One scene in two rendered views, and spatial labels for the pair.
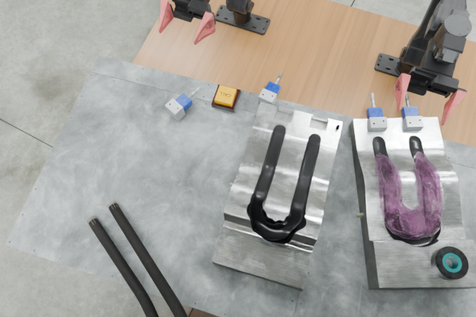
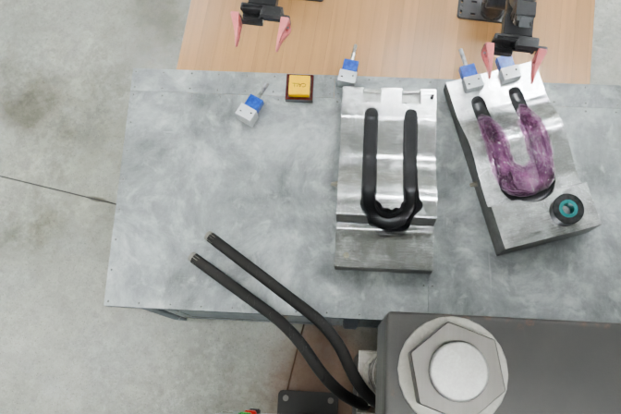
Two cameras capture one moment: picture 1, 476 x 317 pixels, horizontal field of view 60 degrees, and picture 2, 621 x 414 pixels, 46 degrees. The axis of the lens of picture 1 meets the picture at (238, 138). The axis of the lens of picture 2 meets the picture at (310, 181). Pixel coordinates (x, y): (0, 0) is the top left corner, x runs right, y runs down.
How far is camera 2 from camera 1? 0.80 m
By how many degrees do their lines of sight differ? 8
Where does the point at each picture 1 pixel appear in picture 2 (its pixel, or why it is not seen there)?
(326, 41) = not seen: outside the picture
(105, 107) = (163, 129)
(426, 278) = (548, 229)
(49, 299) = (119, 377)
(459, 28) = not seen: outside the picture
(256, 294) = (386, 288)
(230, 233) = (346, 233)
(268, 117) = (355, 103)
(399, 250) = (518, 209)
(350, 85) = (435, 42)
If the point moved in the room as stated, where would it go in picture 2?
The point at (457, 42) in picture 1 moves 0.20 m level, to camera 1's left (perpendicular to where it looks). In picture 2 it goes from (529, 6) to (445, 37)
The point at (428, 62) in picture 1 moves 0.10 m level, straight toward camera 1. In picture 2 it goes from (507, 26) to (493, 64)
